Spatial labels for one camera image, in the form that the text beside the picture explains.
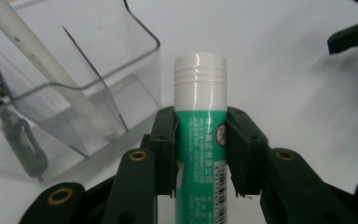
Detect white pen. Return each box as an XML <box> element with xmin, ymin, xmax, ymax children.
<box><xmin>0</xmin><ymin>0</ymin><xmax>119</xmax><ymax>143</ymax></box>

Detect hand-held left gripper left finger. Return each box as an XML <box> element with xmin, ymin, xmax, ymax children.
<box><xmin>102</xmin><ymin>105</ymin><xmax>180</xmax><ymax>224</ymax></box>

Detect clear plastic organizer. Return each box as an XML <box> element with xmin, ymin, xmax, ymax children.
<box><xmin>0</xmin><ymin>0</ymin><xmax>162</xmax><ymax>186</ymax></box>

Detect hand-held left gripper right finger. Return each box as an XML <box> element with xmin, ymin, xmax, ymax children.
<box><xmin>226</xmin><ymin>106</ymin><xmax>352</xmax><ymax>224</ymax></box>

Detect green and white glue stick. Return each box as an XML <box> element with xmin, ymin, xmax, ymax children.
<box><xmin>172</xmin><ymin>52</ymin><xmax>228</xmax><ymax>224</ymax></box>

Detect black pen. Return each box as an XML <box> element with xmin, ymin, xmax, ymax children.
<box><xmin>0</xmin><ymin>40</ymin><xmax>49</xmax><ymax>184</ymax></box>

